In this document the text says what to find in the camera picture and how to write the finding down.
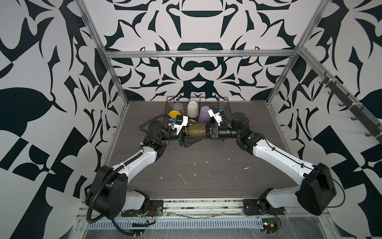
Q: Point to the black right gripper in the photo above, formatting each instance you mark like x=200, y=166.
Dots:
x=214, y=128

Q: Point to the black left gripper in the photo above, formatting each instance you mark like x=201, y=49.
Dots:
x=184, y=142

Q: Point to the olive glass cup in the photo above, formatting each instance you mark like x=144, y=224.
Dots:
x=197, y=130

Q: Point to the lilac cup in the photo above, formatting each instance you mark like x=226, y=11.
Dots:
x=204, y=116

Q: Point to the cream white cup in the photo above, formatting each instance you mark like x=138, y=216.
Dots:
x=192, y=109

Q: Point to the yellow mug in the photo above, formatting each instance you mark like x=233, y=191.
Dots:
x=174, y=113

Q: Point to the clear glass cup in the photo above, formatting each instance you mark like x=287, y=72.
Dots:
x=178, y=106

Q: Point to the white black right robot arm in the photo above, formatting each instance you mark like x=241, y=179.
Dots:
x=315, y=186

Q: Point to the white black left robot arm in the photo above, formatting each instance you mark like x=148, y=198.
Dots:
x=108, y=196

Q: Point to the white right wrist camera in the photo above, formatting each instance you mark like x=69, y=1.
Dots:
x=217, y=114

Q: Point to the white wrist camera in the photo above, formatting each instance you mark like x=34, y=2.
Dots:
x=217, y=114
x=178, y=123

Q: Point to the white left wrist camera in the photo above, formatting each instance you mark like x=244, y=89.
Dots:
x=178, y=123

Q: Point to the black wire dish rack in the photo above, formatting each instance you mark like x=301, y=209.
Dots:
x=191, y=119

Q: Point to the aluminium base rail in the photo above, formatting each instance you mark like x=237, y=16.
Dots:
x=190, y=207

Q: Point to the white slotted cable duct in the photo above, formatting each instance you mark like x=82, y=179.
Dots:
x=181, y=223

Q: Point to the grey wall hook rail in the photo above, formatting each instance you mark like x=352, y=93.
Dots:
x=359, y=110

